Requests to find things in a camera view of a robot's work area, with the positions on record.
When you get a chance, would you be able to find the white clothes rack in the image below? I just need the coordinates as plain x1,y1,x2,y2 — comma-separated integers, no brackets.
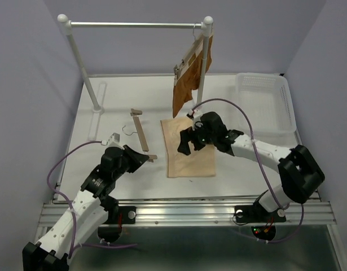
57,14,214,142

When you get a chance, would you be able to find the aluminium mounting rail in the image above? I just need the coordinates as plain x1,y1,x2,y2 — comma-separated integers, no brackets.
37,194,338,226

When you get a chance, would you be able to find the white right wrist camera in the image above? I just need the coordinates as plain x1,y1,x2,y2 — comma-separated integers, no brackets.
187,110,203,130

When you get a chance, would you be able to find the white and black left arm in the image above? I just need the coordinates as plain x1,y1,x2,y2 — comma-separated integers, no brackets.
22,145,150,270

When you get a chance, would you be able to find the wooden hanger with brown underwear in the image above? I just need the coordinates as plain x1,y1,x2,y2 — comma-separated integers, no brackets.
174,33,204,86

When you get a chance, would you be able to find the brown underwear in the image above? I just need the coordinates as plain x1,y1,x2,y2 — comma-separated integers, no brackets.
172,49,203,118

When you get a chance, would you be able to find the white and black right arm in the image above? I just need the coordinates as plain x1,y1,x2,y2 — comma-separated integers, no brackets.
177,112,325,223

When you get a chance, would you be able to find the white plastic basket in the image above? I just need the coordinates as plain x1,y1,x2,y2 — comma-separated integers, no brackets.
235,73,297,136

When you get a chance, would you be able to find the wooden clip hanger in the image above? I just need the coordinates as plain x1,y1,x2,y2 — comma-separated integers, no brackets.
121,108,157,163

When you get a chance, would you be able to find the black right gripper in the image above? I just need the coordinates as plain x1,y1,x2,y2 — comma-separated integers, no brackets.
176,120,216,156

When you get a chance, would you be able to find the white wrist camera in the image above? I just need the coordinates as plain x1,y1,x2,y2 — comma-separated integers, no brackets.
107,133,123,149
187,110,203,130

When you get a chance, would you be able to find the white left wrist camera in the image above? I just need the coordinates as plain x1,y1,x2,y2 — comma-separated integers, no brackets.
107,133,123,149

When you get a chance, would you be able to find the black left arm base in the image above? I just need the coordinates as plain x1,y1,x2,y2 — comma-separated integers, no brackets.
97,206,137,244

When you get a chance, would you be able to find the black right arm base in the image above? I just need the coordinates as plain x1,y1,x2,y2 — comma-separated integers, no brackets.
232,193,287,243

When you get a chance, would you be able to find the beige underwear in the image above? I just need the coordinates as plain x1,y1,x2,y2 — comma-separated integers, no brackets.
160,117,216,178

